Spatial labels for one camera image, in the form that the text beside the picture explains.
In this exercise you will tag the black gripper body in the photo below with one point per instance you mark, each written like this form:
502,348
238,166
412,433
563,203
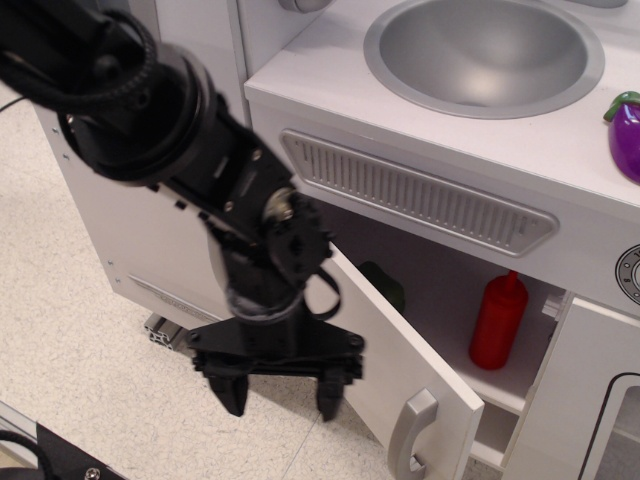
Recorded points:
298,345

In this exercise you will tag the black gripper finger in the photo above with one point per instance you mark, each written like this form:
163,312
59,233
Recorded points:
231,392
329,395

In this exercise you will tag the white cabinet door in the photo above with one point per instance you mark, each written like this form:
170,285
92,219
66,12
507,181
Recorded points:
398,363

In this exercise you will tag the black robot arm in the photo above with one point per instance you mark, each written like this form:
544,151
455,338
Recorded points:
144,113

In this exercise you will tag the white toy kitchen cabinet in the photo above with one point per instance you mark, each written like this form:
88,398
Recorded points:
560,163

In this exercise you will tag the green toy bell pepper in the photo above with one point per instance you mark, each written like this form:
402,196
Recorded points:
388,287

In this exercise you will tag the white toy fridge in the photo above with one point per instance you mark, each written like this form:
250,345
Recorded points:
153,253

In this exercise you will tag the grey vent grille panel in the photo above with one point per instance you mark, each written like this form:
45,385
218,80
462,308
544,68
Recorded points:
461,211

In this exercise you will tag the red ketchup bottle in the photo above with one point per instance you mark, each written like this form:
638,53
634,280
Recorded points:
504,301

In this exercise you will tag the white oven door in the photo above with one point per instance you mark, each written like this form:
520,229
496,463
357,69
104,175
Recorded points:
578,404

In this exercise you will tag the round oven dial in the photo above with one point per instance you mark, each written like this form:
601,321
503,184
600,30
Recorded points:
627,273

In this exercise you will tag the silver round sink basin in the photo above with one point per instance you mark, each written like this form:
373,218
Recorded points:
490,60

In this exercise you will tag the purple toy eggplant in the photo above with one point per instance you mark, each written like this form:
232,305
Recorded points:
623,133

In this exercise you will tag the silver cabinet door handle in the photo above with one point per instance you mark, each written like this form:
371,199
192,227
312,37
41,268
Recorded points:
417,414

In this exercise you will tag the aluminium extrusion frame foot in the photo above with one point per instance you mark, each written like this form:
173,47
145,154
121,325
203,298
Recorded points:
164,332

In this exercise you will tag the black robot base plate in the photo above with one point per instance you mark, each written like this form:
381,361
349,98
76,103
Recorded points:
56,458

